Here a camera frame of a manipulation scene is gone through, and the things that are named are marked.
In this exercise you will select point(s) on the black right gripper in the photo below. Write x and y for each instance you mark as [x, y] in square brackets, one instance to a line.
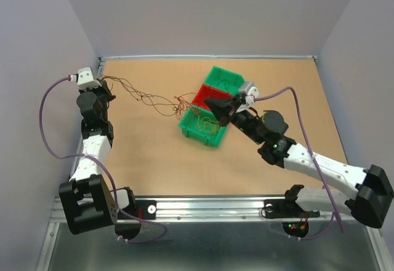
[226, 106]

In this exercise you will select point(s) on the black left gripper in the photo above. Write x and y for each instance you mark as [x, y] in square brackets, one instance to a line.
[103, 88]

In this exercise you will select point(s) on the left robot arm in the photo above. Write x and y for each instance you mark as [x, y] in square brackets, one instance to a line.
[87, 201]

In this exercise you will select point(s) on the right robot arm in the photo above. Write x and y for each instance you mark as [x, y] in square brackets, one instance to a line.
[366, 194]

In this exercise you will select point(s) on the far green plastic bin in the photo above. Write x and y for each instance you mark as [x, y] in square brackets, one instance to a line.
[224, 80]

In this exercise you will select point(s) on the green plastic bin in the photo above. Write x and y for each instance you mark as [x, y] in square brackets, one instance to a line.
[224, 80]
[200, 124]

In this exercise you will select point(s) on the near green plastic bin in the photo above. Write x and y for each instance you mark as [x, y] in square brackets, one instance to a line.
[200, 124]

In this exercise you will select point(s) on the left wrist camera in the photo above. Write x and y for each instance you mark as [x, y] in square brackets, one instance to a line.
[86, 80]

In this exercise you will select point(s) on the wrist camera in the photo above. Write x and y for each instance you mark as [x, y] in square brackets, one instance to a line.
[86, 80]
[249, 93]

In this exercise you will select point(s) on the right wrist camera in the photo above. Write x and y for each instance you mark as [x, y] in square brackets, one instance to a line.
[249, 93]

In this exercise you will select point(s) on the aluminium mounting rail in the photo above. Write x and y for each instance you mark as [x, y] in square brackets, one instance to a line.
[219, 208]

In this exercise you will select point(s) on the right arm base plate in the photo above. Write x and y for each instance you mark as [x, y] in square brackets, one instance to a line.
[281, 209]

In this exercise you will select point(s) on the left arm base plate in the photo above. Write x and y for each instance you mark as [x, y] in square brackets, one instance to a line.
[143, 209]

